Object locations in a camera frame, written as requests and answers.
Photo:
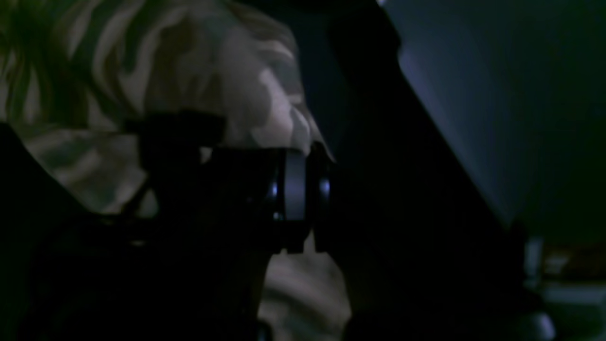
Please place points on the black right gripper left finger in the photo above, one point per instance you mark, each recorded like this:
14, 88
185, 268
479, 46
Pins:
184, 259

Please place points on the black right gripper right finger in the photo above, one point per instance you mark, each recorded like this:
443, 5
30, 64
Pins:
424, 256

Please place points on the camouflage t-shirt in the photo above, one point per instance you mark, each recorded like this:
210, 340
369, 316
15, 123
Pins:
74, 73

